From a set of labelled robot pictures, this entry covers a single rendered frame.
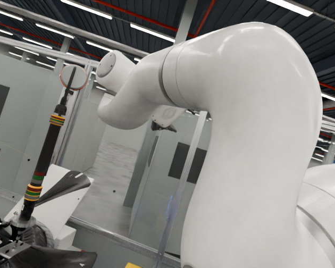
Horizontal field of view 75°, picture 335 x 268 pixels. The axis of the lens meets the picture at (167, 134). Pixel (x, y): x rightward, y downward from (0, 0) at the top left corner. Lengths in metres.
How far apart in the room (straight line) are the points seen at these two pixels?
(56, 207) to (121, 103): 0.86
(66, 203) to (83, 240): 0.51
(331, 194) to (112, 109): 0.35
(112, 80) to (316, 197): 0.41
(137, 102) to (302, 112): 0.29
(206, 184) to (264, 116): 0.07
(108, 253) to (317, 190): 1.47
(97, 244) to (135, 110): 1.29
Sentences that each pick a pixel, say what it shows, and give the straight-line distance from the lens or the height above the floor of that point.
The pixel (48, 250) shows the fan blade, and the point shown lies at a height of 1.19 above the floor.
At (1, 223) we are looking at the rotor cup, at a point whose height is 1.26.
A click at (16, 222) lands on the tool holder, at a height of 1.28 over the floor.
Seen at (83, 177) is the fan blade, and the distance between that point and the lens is 0.96.
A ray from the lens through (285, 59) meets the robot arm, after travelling 0.19.
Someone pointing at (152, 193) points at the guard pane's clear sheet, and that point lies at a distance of 1.43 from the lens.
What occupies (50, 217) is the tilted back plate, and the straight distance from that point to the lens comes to 1.19.
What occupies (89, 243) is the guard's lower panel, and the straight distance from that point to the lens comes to 1.64.
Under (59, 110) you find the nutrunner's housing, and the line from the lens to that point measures 0.80.
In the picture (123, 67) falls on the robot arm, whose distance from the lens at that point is 0.49.
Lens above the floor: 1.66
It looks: 2 degrees up
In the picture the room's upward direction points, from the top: 17 degrees clockwise
